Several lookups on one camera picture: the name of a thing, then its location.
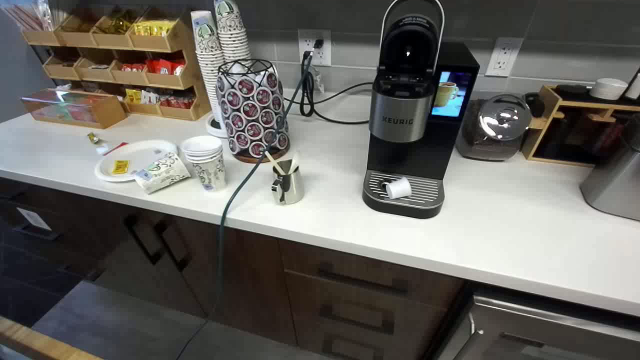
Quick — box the printed paper cup lying down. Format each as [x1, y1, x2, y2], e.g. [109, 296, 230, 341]
[133, 152, 192, 195]

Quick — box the white paper plate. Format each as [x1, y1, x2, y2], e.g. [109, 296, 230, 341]
[94, 139, 180, 184]

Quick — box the stack of white lids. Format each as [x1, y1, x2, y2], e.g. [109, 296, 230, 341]
[588, 77, 629, 101]

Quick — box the brown cabinet door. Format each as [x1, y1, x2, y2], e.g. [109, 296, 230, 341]
[159, 214, 299, 346]
[93, 206, 166, 301]

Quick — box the white wall socket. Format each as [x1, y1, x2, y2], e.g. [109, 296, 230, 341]
[484, 37, 524, 78]
[297, 28, 333, 67]

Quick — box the brown drawer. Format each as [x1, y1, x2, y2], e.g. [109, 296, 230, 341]
[295, 327, 441, 360]
[278, 238, 467, 302]
[283, 271, 453, 351]

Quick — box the wooden box with clear lid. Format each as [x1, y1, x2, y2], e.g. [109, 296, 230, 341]
[20, 88, 127, 130]

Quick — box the steel milk pitcher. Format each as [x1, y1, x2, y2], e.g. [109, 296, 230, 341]
[270, 159, 305, 206]

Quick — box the wooden countertop organiser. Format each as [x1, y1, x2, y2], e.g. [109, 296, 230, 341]
[521, 84, 640, 168]

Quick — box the black drawer handle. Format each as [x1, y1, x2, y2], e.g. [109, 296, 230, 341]
[315, 266, 411, 296]
[318, 302, 396, 335]
[322, 335, 387, 360]

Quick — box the black cable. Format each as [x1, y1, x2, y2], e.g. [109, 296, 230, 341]
[299, 38, 376, 126]

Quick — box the tall stack of paper cups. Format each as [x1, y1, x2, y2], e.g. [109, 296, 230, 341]
[213, 0, 252, 64]
[190, 10, 227, 137]

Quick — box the row of gold packets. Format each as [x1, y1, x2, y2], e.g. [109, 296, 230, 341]
[101, 9, 135, 35]

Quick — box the white coffee pod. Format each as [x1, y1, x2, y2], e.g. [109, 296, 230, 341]
[384, 176, 413, 201]

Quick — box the row of yellow and red packets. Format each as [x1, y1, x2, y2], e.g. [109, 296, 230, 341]
[124, 88, 197, 110]

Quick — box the wooden board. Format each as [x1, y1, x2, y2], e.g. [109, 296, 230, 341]
[0, 315, 103, 360]

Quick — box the dark drawer with white label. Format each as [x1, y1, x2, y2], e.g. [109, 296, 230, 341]
[0, 177, 128, 251]

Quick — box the black and silver coffee machine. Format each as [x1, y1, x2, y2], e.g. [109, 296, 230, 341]
[361, 0, 481, 220]

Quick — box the wire coffee pod carousel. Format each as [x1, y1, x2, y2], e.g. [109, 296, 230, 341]
[215, 58, 291, 165]

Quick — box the stainless steel dishwasher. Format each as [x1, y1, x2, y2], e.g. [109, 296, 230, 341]
[434, 294, 640, 360]

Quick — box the black door handle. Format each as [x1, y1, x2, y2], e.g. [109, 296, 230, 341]
[123, 213, 167, 266]
[154, 219, 194, 274]

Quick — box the glass jar with steel lid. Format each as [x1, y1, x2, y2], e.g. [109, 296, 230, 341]
[454, 93, 534, 162]

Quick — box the short stack of paper cups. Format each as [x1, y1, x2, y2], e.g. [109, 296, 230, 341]
[179, 135, 227, 193]

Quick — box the bundle of wooden stir sticks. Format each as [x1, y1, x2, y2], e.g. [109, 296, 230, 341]
[263, 149, 301, 176]

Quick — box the steel container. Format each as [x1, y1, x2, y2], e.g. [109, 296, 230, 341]
[579, 131, 640, 222]

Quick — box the dark green cable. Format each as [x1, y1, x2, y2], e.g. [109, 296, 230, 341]
[174, 49, 315, 360]

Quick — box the tiered wooden condiment shelf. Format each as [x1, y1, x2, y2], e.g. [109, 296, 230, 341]
[20, 7, 213, 122]

